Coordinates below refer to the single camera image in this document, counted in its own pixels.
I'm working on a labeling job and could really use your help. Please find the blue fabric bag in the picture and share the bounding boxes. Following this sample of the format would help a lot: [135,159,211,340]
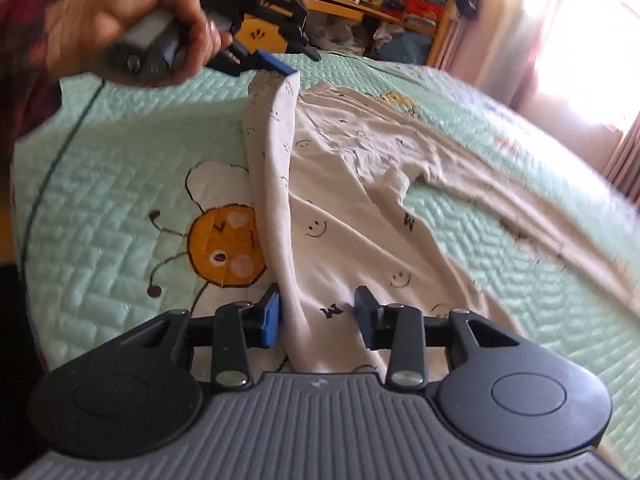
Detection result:
[377,30,432,66]

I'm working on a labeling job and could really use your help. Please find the person's left hand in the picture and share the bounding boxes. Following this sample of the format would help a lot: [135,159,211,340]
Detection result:
[47,0,234,86]

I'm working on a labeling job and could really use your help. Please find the bright window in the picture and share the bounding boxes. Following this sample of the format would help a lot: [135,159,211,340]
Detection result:
[530,0,640,133]

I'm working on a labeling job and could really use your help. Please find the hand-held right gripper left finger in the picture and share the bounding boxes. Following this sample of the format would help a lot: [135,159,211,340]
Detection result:
[131,282,282,392]

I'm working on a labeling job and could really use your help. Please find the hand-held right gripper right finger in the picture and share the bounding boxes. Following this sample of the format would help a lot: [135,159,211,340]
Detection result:
[354,285,521,392]

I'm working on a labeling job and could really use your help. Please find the cream smiley print garment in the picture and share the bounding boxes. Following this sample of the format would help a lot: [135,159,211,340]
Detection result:
[192,67,640,377]

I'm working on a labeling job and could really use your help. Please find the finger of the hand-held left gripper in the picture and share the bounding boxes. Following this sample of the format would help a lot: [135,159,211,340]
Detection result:
[260,0,324,64]
[207,45,297,79]

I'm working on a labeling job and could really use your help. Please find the red box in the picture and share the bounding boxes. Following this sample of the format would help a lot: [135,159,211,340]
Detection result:
[402,0,447,25]

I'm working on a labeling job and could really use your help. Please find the pink curtain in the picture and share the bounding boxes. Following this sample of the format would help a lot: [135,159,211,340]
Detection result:
[600,110,640,196]
[447,0,578,113]

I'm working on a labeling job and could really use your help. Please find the wooden bookshelf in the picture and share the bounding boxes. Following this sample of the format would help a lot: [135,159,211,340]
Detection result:
[332,0,478,68]

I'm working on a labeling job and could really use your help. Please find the person's black pants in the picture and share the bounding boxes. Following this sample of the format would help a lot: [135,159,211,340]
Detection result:
[0,260,48,466]

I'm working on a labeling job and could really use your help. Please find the black cable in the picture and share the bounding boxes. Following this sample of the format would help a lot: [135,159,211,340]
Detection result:
[20,79,107,273]

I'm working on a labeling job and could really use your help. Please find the wooden desk with drawers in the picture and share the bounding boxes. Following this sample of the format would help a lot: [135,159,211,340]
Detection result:
[234,0,403,56]

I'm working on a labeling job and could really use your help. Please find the green quilted bedspread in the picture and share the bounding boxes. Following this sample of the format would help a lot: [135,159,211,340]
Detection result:
[10,52,640,467]

